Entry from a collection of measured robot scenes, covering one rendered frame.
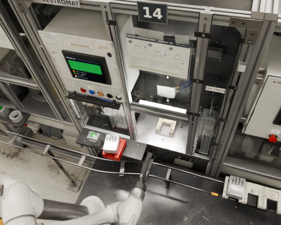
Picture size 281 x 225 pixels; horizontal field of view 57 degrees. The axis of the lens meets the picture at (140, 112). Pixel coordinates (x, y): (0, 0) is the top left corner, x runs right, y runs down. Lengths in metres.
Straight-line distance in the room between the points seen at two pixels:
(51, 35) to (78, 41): 0.15
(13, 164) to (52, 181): 0.56
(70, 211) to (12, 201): 0.38
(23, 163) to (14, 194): 1.93
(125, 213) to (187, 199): 0.66
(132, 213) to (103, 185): 0.67
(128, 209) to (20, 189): 0.56
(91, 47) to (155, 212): 1.23
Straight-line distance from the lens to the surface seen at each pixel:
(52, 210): 1.52
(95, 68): 1.41
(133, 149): 1.93
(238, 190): 1.83
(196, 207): 2.01
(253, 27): 1.06
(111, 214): 1.60
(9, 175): 3.31
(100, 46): 1.31
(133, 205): 1.49
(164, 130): 1.99
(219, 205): 2.04
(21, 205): 1.36
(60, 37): 1.42
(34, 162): 3.24
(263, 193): 1.92
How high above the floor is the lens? 2.60
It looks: 53 degrees down
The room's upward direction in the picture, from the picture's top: 9 degrees counter-clockwise
